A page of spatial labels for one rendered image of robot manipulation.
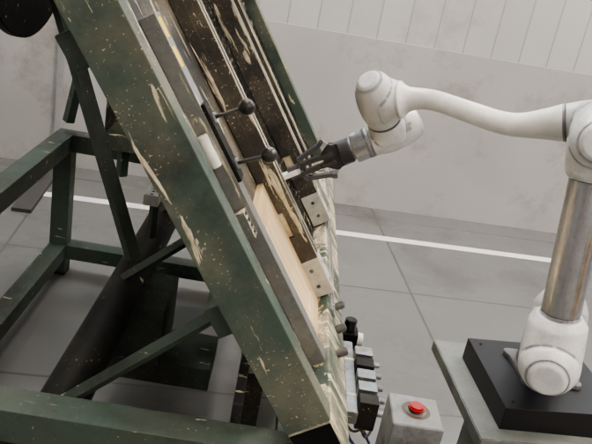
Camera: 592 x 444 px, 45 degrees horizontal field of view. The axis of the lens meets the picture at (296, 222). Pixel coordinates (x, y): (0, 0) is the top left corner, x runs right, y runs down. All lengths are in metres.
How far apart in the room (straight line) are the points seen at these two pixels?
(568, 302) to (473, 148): 3.93
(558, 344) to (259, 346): 0.79
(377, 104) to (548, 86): 4.02
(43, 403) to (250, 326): 0.56
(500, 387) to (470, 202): 3.87
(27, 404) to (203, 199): 0.69
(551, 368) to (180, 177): 1.05
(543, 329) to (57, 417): 1.21
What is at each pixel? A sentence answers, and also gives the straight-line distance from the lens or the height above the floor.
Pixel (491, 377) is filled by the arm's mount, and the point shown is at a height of 0.82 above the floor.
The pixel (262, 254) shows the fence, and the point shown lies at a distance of 1.75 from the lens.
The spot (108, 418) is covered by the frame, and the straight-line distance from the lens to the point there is 1.80.
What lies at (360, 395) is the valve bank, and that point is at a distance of 2.05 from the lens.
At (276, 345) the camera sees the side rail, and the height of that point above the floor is 1.08.
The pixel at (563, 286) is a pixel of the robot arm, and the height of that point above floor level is 1.21.
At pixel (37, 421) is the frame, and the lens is 1.81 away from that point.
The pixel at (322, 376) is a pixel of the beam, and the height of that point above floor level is 0.90.
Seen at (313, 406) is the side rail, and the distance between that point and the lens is 1.66.
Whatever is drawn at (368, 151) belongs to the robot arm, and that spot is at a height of 1.37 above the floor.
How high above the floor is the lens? 1.90
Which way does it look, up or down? 22 degrees down
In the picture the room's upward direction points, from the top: 11 degrees clockwise
